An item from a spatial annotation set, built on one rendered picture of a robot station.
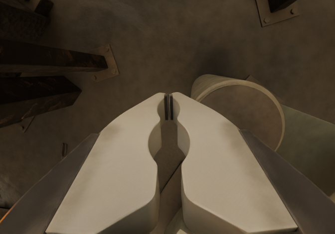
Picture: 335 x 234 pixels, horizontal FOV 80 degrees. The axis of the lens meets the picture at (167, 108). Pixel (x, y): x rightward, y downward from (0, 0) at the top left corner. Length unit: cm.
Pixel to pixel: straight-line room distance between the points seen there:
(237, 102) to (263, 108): 3
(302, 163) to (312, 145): 3
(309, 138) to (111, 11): 73
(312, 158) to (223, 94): 17
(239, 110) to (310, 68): 63
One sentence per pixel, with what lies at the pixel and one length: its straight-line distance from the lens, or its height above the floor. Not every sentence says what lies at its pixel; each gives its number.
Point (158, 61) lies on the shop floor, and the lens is 78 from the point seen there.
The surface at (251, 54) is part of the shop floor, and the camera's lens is 79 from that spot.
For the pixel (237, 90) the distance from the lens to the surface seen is 25.
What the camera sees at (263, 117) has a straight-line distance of 27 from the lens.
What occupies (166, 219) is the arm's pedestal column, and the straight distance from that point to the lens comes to 98.
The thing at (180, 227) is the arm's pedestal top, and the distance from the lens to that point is 63.
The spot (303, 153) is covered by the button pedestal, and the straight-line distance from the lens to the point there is 38.
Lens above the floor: 77
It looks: 77 degrees down
